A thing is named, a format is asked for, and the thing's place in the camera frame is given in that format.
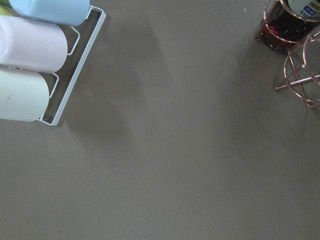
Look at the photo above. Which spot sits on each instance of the yellow-green cup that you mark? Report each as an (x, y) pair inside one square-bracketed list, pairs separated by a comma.
[(5, 12)]

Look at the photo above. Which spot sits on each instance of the white wire cup rack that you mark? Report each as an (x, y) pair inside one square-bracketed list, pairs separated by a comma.
[(80, 40)]

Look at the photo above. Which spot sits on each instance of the tea bottle in rack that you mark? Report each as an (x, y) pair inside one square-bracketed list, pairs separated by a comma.
[(287, 22)]

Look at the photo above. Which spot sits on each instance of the pale green cup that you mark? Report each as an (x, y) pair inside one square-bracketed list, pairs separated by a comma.
[(24, 95)]

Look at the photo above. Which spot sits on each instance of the lilac cup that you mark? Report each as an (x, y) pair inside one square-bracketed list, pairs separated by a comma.
[(32, 45)]

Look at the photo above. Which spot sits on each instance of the copper wire bottle rack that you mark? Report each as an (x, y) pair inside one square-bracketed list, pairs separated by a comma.
[(301, 69)]

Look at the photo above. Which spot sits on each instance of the light blue cup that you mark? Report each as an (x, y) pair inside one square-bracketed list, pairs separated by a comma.
[(63, 12)]

